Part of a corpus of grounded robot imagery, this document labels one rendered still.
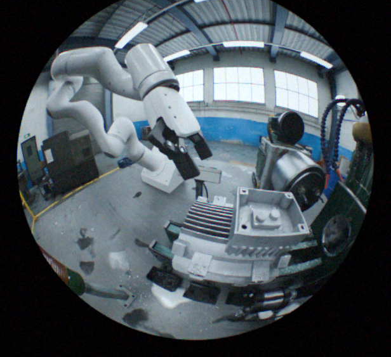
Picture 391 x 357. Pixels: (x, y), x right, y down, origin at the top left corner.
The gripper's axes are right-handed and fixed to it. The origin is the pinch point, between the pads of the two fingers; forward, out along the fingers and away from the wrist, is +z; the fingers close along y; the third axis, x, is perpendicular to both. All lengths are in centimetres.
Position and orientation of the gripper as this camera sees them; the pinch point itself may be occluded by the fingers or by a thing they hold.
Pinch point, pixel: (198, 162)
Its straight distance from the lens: 20.9
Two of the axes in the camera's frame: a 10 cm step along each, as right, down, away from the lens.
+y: -3.5, 3.6, -8.7
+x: 8.1, -3.5, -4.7
